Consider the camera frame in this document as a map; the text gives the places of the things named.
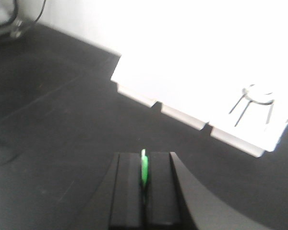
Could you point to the green plastic spoon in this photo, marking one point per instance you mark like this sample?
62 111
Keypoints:
144 168

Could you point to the right white plastic bin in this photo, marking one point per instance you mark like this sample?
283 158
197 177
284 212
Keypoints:
250 116

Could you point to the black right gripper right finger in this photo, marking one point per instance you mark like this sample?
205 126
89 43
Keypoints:
177 200

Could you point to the left white plastic bin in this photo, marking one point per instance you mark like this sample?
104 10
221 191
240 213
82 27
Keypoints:
138 79

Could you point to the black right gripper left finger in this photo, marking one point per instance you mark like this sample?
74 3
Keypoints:
117 202

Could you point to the middle white plastic bin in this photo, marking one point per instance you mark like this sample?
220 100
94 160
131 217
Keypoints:
185 97

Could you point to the white plastic bin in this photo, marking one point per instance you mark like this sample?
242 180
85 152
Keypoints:
250 116
138 79
185 97

